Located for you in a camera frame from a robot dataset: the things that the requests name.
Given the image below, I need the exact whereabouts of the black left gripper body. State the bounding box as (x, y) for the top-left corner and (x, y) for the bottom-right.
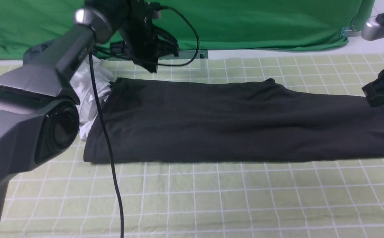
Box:
(109, 0), (180, 73)

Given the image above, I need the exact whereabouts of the dark gray long-sleeved shirt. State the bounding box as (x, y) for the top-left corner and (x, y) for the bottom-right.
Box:
(102, 77), (384, 164)

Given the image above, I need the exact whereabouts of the gray left robot arm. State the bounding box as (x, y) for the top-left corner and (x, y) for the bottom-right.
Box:
(0, 0), (179, 219)

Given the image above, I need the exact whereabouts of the white crumpled shirt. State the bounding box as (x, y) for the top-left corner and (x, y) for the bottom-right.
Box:
(70, 56), (113, 141)

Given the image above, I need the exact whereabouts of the blue binder clip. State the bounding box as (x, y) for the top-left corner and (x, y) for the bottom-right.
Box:
(340, 25), (359, 38)

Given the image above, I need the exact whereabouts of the dark gray crumpled garment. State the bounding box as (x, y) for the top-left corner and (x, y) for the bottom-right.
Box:
(22, 39), (59, 65)

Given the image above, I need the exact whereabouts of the green backdrop cloth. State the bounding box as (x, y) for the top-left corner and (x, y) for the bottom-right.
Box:
(0, 0), (374, 60)

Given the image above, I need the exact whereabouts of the black cable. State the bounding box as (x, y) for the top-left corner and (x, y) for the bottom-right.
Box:
(88, 3), (200, 238)

